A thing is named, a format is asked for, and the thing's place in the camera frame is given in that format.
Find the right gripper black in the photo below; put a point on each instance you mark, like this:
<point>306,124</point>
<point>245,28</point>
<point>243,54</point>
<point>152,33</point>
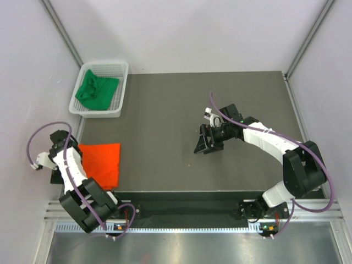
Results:
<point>203,145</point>

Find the orange t shirt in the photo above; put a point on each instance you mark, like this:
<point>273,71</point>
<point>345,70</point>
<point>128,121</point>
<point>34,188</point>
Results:
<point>101,162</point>

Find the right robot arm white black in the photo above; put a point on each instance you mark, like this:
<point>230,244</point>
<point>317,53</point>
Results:
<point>302,164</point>

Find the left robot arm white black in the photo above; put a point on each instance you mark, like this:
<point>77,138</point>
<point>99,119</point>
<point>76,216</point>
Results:
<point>83,198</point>

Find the white plastic basket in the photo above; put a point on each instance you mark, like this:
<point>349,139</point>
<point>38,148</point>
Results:
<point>104,68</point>

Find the green t shirt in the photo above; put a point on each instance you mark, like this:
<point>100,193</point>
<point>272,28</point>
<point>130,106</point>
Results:
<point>96,93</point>

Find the aluminium front rail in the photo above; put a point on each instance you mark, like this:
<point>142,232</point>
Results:
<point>239,211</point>

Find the aluminium frame post right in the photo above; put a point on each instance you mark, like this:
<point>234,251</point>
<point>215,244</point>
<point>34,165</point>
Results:
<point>317,24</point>

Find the aluminium frame post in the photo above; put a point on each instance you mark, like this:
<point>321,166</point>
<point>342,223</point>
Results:
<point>52,14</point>
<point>317,24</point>

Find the aluminium frame post left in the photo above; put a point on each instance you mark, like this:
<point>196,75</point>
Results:
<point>52,14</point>

